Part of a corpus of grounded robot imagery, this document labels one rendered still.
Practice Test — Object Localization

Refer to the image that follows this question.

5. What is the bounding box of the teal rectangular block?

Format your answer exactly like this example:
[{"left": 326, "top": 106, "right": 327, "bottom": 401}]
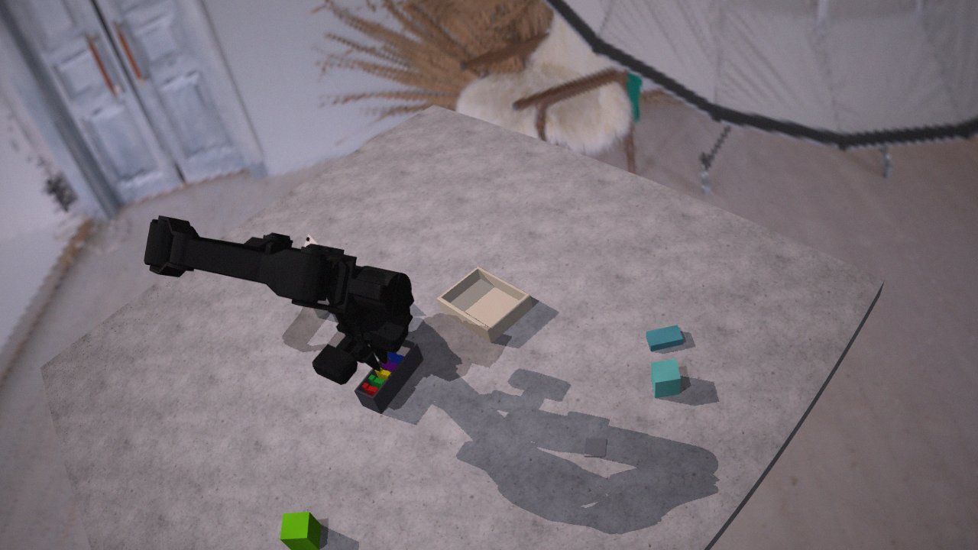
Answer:
[{"left": 646, "top": 325, "right": 683, "bottom": 351}]

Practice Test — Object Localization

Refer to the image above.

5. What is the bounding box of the teal cube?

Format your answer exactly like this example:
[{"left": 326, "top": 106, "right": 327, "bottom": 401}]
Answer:
[{"left": 651, "top": 359, "right": 681, "bottom": 398}]

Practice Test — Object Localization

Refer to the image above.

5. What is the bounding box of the beige rectangular tray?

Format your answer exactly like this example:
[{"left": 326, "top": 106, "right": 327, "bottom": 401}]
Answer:
[{"left": 437, "top": 267, "right": 533, "bottom": 342}]

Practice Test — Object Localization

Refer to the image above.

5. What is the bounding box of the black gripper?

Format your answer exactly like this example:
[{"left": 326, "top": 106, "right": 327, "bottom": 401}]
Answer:
[{"left": 313, "top": 306, "right": 387, "bottom": 385}]

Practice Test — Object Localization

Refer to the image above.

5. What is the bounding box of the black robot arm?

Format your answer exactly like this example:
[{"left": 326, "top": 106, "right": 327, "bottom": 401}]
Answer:
[{"left": 144, "top": 215, "right": 413, "bottom": 353}]

